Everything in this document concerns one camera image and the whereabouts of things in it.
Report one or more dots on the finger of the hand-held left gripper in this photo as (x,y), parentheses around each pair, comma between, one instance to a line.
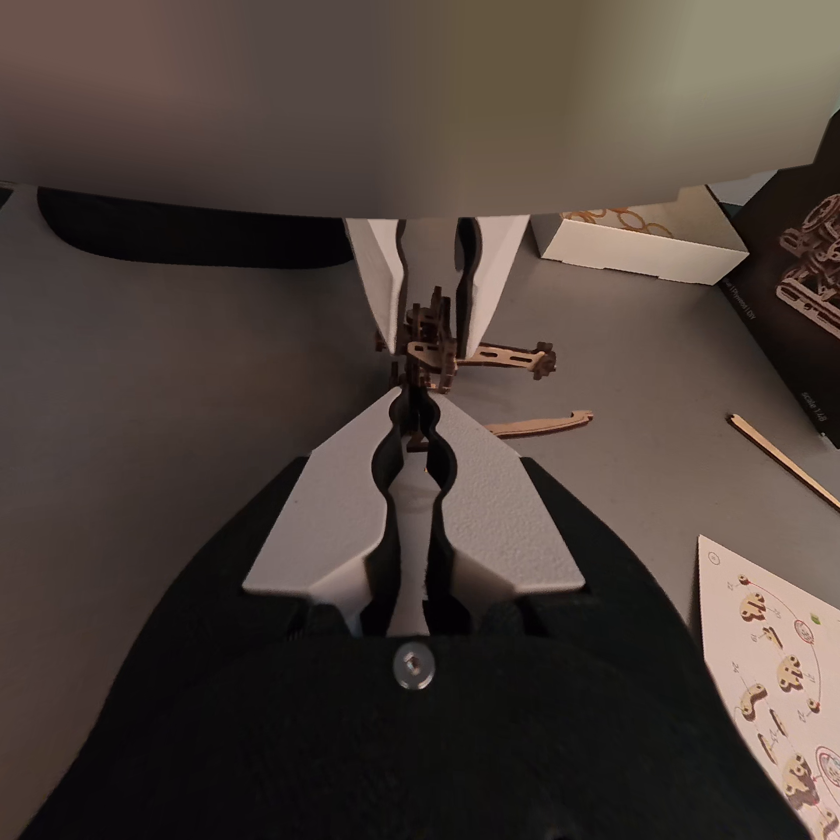
(495,262)
(374,262)

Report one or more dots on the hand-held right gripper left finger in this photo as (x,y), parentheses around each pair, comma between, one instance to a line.
(328,512)

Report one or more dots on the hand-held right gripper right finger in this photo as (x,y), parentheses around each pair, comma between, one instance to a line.
(499,525)

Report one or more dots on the curved wooden arm part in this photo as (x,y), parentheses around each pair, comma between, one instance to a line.
(531,428)

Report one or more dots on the wooden model assembly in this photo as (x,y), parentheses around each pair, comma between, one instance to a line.
(433,354)

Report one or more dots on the pile of rubber bands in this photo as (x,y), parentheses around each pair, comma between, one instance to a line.
(594,214)

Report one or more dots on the white cardboard box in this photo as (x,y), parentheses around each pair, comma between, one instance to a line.
(630,253)

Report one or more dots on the black curved object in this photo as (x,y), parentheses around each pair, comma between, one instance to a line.
(164,236)

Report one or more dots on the instruction booklet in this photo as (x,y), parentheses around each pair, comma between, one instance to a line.
(728,610)

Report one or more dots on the thin wooden stick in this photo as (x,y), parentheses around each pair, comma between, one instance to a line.
(774,453)

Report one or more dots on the black product box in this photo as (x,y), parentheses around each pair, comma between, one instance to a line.
(774,341)

